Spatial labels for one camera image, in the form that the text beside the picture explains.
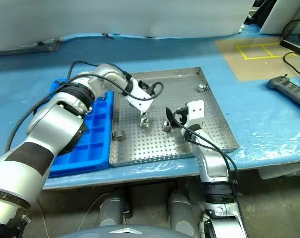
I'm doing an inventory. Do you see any grey handheld remote controller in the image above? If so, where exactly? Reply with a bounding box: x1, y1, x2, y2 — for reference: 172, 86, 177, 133
267, 75, 300, 115

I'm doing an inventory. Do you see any yellow tape marking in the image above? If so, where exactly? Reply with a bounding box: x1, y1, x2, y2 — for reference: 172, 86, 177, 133
237, 42, 298, 60

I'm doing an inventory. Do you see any perforated steel tray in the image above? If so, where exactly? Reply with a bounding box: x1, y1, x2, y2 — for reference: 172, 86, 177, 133
109, 66, 240, 167

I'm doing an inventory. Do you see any shallow perforated metal tray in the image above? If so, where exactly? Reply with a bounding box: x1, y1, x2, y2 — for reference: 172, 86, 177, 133
0, 37, 63, 57

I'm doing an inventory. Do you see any black power adapter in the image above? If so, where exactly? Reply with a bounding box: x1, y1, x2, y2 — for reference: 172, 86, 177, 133
280, 34, 300, 54

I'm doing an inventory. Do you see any blue compartment tray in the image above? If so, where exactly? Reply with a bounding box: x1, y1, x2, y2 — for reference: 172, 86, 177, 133
48, 78, 115, 179

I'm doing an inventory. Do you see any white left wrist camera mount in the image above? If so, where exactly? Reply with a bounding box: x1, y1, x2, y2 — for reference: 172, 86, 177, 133
124, 77, 155, 113

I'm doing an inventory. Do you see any white upright panel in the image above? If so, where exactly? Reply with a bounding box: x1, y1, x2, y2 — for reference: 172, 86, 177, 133
258, 0, 300, 34

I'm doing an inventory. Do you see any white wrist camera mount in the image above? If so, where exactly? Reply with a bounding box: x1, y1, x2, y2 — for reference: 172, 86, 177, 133
124, 77, 155, 113
185, 100, 205, 126

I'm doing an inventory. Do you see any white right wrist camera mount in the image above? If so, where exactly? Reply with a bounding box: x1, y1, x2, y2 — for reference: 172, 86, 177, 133
185, 100, 205, 126

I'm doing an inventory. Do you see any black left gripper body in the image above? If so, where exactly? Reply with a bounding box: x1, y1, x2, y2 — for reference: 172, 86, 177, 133
138, 79, 152, 95

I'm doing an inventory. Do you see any black cable with plug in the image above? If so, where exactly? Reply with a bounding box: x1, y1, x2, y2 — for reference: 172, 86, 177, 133
283, 51, 300, 82

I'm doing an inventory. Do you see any grey left robot leg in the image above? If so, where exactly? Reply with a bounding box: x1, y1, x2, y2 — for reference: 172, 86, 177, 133
97, 190, 127, 227

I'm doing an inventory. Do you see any grey robot leg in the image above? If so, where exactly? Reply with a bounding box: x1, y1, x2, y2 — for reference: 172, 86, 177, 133
97, 190, 127, 227
167, 190, 199, 235

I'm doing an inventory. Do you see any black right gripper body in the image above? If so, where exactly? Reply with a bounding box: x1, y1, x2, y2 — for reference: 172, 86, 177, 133
176, 106, 189, 126

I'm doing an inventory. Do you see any grey right robot leg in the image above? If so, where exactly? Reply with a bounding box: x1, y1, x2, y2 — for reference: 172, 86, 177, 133
167, 190, 199, 235

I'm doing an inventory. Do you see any looped black cable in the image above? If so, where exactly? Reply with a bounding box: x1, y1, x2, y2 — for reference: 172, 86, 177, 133
280, 19, 300, 43

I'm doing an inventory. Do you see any thin white cable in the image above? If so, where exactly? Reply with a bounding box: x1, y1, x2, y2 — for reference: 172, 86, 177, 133
77, 193, 111, 231

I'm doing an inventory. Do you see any grey robot torso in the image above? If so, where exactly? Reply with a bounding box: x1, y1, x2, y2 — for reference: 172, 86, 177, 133
54, 224, 190, 238

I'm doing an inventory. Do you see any brown cardboard mat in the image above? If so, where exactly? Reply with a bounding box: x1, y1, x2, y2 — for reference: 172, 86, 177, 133
215, 37, 300, 82

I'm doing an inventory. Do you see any white backdrop board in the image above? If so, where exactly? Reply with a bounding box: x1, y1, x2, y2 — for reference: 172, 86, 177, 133
0, 0, 256, 54

